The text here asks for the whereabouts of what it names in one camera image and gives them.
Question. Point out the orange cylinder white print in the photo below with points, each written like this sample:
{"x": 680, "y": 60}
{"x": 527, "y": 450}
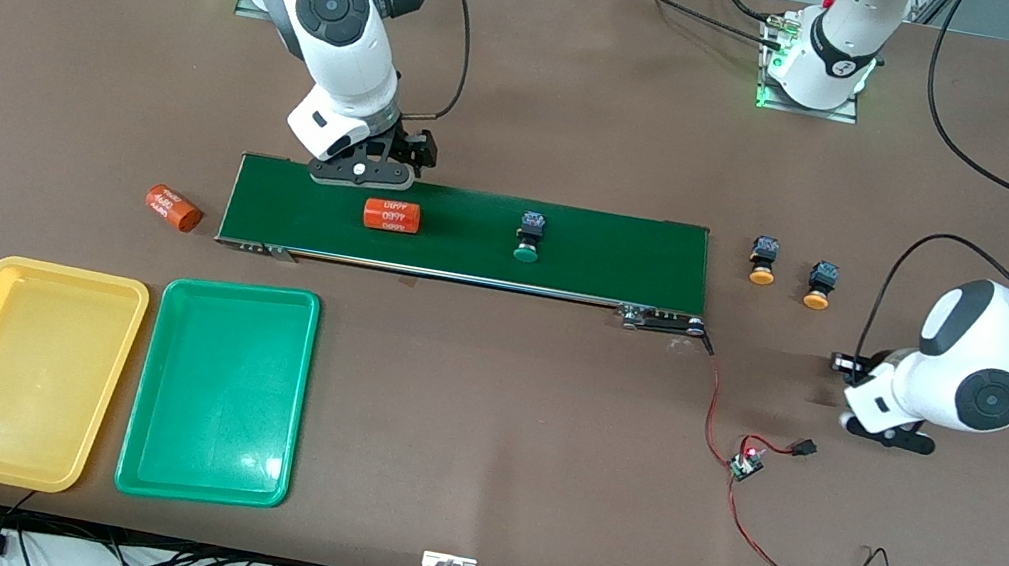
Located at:
{"x": 174, "y": 208}
{"x": 393, "y": 216}

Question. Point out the yellow mushroom push button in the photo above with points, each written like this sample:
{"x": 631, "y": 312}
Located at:
{"x": 822, "y": 276}
{"x": 764, "y": 253}

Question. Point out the green mushroom push button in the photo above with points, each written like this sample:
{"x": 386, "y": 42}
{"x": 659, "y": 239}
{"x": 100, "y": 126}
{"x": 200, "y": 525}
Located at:
{"x": 531, "y": 226}

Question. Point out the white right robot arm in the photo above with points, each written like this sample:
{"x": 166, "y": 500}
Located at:
{"x": 345, "y": 76}

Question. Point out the red lead black plug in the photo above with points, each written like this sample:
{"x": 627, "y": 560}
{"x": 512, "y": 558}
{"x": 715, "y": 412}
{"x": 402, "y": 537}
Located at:
{"x": 804, "y": 448}

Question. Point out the brown tape piece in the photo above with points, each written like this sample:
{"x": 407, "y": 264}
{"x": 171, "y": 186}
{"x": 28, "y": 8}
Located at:
{"x": 407, "y": 282}

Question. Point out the small black circuit board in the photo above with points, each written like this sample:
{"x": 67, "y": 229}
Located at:
{"x": 747, "y": 466}

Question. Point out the green conveyor belt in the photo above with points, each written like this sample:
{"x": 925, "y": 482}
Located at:
{"x": 629, "y": 262}

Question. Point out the green plastic tray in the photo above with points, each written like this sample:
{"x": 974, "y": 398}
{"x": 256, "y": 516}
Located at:
{"x": 219, "y": 390}

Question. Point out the yellow plastic tray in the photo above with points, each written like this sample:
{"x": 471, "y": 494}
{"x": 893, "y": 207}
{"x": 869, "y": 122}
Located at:
{"x": 25, "y": 369}

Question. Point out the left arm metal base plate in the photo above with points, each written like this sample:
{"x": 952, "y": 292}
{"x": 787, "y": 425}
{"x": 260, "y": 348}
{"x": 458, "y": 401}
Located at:
{"x": 810, "y": 112}

